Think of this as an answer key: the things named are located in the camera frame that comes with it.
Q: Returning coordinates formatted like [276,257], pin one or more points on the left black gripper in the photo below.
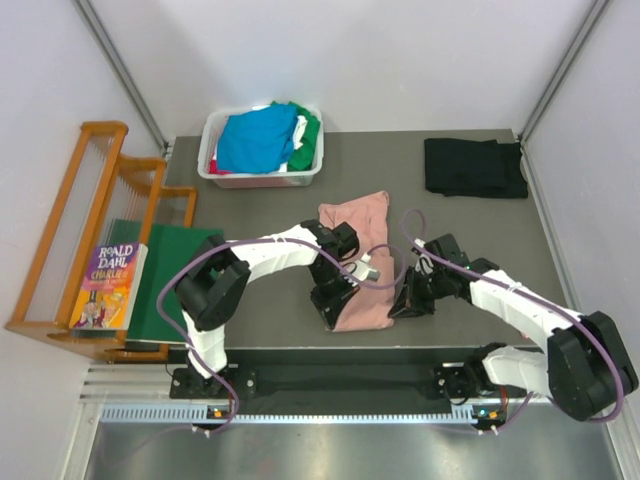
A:
[330,297]

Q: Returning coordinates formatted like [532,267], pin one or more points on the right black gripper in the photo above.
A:
[410,303]

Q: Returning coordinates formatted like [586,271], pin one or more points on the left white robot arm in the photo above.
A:
[209,293]

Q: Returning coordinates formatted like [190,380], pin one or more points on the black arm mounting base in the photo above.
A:
[339,379]

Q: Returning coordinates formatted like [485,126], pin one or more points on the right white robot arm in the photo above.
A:
[580,362]

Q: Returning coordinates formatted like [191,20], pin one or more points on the folded black t shirt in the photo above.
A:
[482,169]

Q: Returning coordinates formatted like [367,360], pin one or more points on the green t shirt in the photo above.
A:
[282,119]

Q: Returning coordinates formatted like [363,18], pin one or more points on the white plastic laundry basket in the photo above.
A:
[212,130]

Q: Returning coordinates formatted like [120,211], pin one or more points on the blue t shirt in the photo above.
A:
[242,146]

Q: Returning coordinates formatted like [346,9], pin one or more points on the white t shirt in basket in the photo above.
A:
[296,154]

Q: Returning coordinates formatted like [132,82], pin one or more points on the green book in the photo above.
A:
[170,248]

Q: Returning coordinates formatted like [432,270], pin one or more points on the red t shirt in basket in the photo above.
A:
[215,170]

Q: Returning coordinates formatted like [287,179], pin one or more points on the Roald Dahl book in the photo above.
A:
[109,287]

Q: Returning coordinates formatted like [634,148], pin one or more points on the wooden rack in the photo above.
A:
[100,186]

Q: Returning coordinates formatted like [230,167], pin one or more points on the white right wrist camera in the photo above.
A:
[424,264]

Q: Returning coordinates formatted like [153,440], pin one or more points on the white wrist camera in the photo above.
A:
[424,264]
[362,269]

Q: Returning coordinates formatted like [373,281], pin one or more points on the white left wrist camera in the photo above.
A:
[362,269]

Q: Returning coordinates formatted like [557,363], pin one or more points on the grey slotted cable duct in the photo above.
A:
[210,414]

